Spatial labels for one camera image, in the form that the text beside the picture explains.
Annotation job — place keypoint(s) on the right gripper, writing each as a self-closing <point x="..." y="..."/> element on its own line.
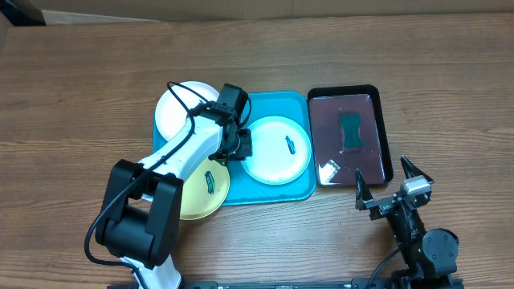
<point x="381" y="205"/>

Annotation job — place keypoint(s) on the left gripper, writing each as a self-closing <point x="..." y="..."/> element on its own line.
<point x="245" y="149"/>

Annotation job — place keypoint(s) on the light blue plate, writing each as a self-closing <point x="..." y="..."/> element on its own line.
<point x="281" y="150"/>

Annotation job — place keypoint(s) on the yellow plate with stain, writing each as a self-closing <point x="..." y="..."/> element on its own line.
<point x="205" y="190"/>

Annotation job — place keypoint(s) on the green sponge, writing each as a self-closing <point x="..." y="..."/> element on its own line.
<point x="350" y="125"/>

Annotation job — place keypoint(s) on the white plate with stain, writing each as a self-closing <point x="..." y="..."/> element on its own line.
<point x="170" y="116"/>

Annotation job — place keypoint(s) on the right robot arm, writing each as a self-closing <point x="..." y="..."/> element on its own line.
<point x="429" y="255"/>

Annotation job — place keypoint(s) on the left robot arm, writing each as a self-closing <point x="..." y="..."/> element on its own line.
<point x="138" y="224"/>

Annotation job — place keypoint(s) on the black water tray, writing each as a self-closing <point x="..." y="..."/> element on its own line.
<point x="335" y="165"/>

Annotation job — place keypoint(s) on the dark object top left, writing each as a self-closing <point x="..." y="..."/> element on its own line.
<point x="18" y="16"/>

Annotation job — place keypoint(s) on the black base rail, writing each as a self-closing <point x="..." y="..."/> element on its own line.
<point x="353" y="284"/>

